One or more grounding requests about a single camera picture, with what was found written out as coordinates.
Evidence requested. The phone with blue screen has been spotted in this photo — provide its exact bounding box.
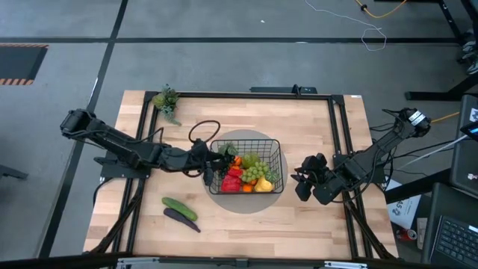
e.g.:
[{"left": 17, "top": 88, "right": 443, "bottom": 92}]
[{"left": 459, "top": 121, "right": 478, "bottom": 142}]

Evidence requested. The open laptop with keyboard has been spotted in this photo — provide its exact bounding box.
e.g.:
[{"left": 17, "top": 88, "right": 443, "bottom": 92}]
[{"left": 421, "top": 182, "right": 478, "bottom": 269}]

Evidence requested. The black desk frame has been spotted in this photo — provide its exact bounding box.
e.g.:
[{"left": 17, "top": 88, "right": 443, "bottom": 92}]
[{"left": 405, "top": 0, "right": 478, "bottom": 102}]

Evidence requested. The silver metal bracket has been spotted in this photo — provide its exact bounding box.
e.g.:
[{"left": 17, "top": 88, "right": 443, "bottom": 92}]
[
  {"left": 323, "top": 260, "right": 369, "bottom": 269},
  {"left": 115, "top": 256, "right": 162, "bottom": 269}
]

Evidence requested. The yellow pear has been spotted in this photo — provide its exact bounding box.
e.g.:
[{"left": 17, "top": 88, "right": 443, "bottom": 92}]
[{"left": 254, "top": 175, "right": 276, "bottom": 194}]

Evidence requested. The black power strip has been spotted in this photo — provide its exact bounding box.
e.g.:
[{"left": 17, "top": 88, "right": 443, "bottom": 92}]
[{"left": 249, "top": 84, "right": 318, "bottom": 95}]

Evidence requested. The green grape bunch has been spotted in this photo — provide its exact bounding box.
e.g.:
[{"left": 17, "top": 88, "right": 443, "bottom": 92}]
[{"left": 240, "top": 161, "right": 279, "bottom": 184}]

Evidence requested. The round grey mat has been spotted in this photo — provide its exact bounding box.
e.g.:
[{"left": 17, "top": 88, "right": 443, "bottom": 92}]
[{"left": 200, "top": 129, "right": 288, "bottom": 214}]

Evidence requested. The yellow extension cable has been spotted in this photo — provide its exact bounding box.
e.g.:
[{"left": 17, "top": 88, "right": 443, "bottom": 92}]
[{"left": 431, "top": 111, "right": 460, "bottom": 124}]

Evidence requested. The dark grey laptop lid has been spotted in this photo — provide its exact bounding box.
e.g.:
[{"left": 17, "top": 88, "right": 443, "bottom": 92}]
[{"left": 450, "top": 95, "right": 478, "bottom": 199}]

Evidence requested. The grey chair base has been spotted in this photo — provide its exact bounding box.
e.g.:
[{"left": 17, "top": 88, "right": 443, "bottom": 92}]
[{"left": 0, "top": 164, "right": 29, "bottom": 180}]

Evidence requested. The black aluminium table frame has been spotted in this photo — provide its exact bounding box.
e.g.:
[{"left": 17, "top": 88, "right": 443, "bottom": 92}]
[{"left": 84, "top": 90, "right": 399, "bottom": 269}]

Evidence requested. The red bell pepper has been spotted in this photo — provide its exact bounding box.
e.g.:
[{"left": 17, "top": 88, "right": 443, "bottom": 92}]
[{"left": 220, "top": 174, "right": 243, "bottom": 194}]

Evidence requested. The purple eggplant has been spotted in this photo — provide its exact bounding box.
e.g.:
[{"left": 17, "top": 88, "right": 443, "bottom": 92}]
[{"left": 163, "top": 207, "right": 202, "bottom": 233}]

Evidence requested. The orange floor cable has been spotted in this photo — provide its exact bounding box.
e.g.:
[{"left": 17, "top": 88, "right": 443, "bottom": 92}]
[{"left": 354, "top": 0, "right": 408, "bottom": 19}]

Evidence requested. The small potted succulent plant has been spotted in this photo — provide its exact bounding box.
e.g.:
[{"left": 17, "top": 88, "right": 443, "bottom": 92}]
[{"left": 151, "top": 84, "right": 183, "bottom": 127}]

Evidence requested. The black wire basket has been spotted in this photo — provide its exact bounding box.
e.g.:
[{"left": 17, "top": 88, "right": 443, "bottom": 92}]
[{"left": 208, "top": 138, "right": 285, "bottom": 195}]

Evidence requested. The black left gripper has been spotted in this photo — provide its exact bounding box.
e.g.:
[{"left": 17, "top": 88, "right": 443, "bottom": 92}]
[{"left": 188, "top": 140, "right": 232, "bottom": 187}]

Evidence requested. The white paper sheet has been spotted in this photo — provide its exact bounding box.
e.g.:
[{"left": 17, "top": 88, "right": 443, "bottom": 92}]
[{"left": 386, "top": 179, "right": 423, "bottom": 231}]

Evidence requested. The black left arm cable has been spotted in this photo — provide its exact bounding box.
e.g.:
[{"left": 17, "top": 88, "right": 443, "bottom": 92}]
[{"left": 149, "top": 120, "right": 221, "bottom": 150}]

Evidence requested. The green cucumber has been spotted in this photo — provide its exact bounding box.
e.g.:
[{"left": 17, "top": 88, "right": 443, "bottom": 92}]
[{"left": 161, "top": 197, "right": 198, "bottom": 222}]

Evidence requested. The white floor cable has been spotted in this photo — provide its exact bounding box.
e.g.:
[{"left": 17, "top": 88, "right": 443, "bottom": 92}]
[{"left": 304, "top": 0, "right": 388, "bottom": 52}]

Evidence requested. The red drink can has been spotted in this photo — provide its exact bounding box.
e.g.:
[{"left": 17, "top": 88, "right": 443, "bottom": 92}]
[{"left": 395, "top": 228, "right": 418, "bottom": 242}]

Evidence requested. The thin white cable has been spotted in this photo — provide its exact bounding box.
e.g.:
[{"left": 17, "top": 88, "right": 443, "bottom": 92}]
[{"left": 401, "top": 134, "right": 468, "bottom": 169}]

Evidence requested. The hazard-striped black floor mat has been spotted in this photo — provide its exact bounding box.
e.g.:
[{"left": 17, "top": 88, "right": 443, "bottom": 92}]
[{"left": 0, "top": 43, "right": 49, "bottom": 86}]

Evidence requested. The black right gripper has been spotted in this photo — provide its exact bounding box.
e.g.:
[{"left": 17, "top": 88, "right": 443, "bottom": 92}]
[{"left": 290, "top": 152, "right": 347, "bottom": 205}]

